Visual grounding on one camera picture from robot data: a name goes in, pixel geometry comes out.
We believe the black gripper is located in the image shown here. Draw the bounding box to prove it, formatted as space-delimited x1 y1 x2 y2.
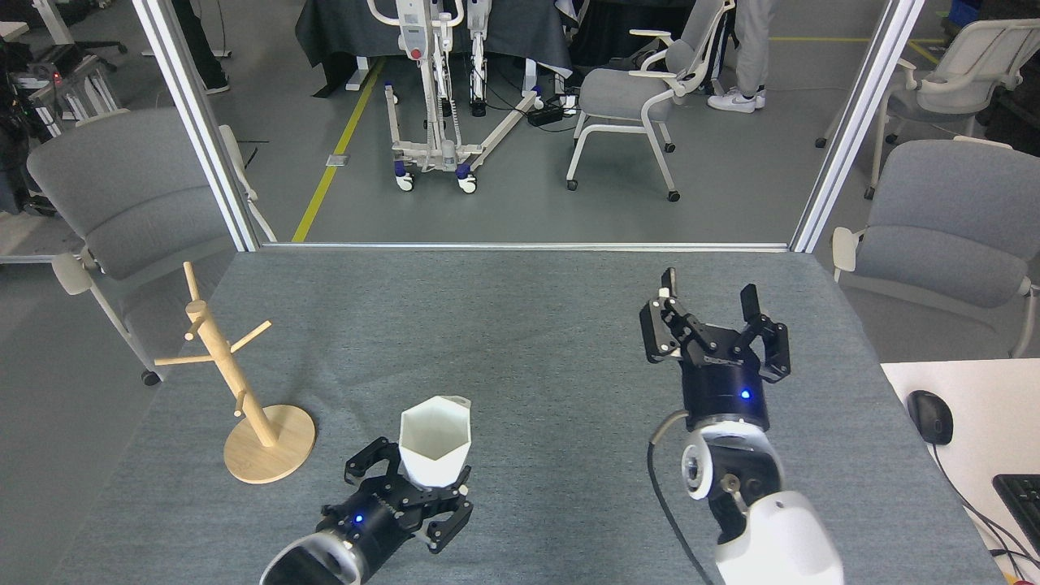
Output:
321 437 474 561
639 268 791 430

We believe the white faceted cup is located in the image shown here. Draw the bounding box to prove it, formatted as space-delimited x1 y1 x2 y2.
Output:
399 395 473 488

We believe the wooden cup storage rack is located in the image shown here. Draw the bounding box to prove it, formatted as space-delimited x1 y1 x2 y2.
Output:
154 261 316 485

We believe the black equipment rack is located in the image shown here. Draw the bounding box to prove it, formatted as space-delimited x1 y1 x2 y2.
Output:
0 0 123 216

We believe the black computer mouse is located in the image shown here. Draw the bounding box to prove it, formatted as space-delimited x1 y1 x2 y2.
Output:
908 390 954 445

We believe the grey office chair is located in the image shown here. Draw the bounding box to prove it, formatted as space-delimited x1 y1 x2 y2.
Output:
816 18 1040 200
27 108 277 387
566 0 736 202
831 136 1040 358

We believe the white desk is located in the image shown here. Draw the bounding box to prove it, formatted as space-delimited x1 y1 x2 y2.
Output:
882 359 1040 585

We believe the person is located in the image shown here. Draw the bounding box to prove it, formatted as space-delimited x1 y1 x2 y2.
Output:
707 0 774 113
171 0 231 95

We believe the black keyboard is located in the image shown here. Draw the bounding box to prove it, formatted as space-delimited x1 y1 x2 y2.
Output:
993 474 1040 553

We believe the white stand on wheels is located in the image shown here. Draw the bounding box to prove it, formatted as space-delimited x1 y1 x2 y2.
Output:
367 0 547 194

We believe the table with dark cloth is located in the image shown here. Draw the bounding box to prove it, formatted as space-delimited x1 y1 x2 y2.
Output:
295 0 574 90

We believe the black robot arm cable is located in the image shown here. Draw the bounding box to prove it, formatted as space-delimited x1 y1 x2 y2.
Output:
648 409 716 585

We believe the silver aluminium rail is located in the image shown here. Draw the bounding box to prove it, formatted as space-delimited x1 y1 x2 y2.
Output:
260 241 791 253

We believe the silver aluminium post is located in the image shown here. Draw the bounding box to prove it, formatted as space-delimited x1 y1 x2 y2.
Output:
132 0 261 253
790 0 927 253

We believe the black mouse cable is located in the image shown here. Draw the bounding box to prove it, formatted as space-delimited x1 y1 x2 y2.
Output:
930 443 1040 570

